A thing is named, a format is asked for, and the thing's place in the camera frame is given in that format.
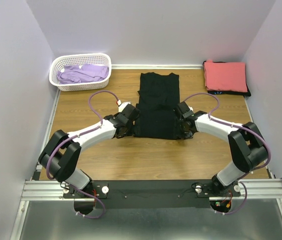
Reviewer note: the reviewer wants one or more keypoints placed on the folded black t shirt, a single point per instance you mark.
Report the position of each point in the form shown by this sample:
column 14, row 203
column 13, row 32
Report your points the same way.
column 230, row 93

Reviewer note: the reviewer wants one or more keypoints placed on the black t shirt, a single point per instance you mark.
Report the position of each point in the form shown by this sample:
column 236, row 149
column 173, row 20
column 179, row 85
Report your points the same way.
column 230, row 93
column 158, row 96

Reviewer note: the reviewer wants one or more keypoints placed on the purple t shirt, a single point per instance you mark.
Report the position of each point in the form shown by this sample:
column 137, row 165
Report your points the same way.
column 87, row 73

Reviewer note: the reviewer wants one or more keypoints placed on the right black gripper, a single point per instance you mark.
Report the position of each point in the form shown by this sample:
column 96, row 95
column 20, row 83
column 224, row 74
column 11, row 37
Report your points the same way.
column 185, row 135

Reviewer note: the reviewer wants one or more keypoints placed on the aluminium frame rail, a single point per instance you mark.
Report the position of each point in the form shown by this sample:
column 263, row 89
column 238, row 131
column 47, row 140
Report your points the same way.
column 38, row 190

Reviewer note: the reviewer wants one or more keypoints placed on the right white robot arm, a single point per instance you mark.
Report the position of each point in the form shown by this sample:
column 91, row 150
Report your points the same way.
column 249, row 151

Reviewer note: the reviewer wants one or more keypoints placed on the white plastic laundry basket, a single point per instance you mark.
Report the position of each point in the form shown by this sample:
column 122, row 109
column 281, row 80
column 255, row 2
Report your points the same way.
column 96, row 59

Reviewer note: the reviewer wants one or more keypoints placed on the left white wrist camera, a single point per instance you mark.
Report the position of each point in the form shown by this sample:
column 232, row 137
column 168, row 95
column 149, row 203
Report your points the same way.
column 122, row 105

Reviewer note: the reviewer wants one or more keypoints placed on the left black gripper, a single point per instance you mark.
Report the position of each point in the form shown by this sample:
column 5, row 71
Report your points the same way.
column 129, row 132

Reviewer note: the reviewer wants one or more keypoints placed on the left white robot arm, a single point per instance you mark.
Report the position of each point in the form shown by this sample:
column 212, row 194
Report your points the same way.
column 61, row 153

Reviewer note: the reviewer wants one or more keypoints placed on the folded red t shirt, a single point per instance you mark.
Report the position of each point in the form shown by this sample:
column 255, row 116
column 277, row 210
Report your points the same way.
column 225, row 76

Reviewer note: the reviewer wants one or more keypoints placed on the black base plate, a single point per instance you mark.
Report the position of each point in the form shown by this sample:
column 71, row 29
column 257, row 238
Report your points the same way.
column 147, row 194

